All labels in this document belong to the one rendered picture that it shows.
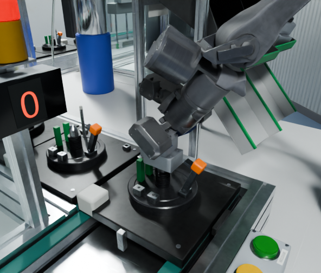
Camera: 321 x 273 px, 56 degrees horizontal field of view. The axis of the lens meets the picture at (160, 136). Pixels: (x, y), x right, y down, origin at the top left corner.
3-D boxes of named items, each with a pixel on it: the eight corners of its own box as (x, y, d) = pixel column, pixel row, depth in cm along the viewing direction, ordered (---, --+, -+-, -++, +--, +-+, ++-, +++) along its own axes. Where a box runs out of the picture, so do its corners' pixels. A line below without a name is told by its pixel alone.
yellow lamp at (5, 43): (36, 58, 41) (29, 19, 38) (0, 66, 37) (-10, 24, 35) (14, 53, 43) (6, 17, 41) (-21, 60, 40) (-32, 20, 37)
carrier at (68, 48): (83, 50, 188) (80, 29, 183) (50, 58, 171) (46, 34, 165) (57, 46, 201) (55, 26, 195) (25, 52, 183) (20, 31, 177)
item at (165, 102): (197, 86, 50) (171, 57, 51) (173, 98, 45) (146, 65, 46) (177, 108, 54) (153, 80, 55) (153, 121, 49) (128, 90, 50)
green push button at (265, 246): (279, 249, 51) (281, 241, 50) (272, 266, 48) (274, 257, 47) (256, 239, 53) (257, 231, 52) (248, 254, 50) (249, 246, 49)
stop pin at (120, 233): (127, 247, 54) (126, 231, 53) (123, 252, 54) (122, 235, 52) (121, 244, 55) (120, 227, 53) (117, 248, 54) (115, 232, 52)
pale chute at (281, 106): (284, 117, 90) (297, 110, 86) (262, 131, 82) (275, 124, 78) (234, 39, 93) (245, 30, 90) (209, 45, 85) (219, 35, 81)
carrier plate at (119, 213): (240, 190, 65) (241, 182, 64) (181, 269, 48) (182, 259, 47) (150, 157, 77) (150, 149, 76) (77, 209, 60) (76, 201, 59)
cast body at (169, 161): (183, 163, 58) (184, 130, 55) (171, 174, 55) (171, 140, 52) (148, 150, 62) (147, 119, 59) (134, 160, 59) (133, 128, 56)
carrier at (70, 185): (146, 155, 78) (144, 110, 72) (72, 207, 60) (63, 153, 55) (81, 131, 90) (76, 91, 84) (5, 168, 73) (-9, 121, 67)
